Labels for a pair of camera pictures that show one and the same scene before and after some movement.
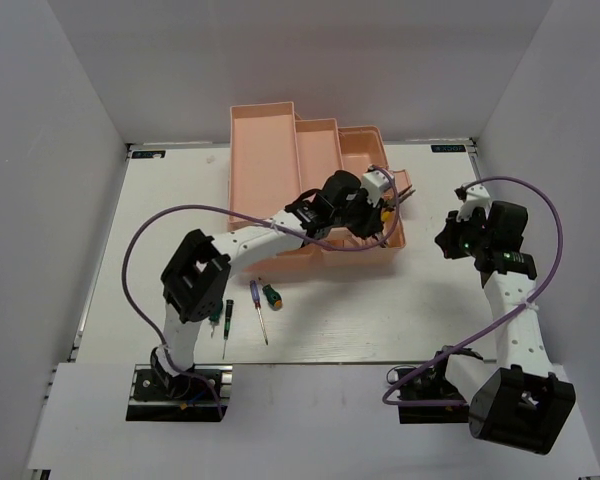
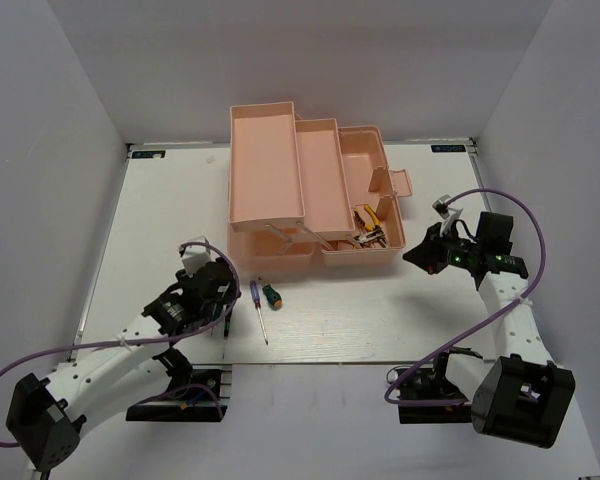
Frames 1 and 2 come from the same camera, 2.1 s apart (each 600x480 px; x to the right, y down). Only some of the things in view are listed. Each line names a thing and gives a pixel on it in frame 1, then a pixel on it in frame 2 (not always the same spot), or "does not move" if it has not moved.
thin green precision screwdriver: [228, 320] does not move
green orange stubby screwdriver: [272, 296] does not move
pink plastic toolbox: [275, 158] does not move
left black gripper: [373, 223] → [231, 293]
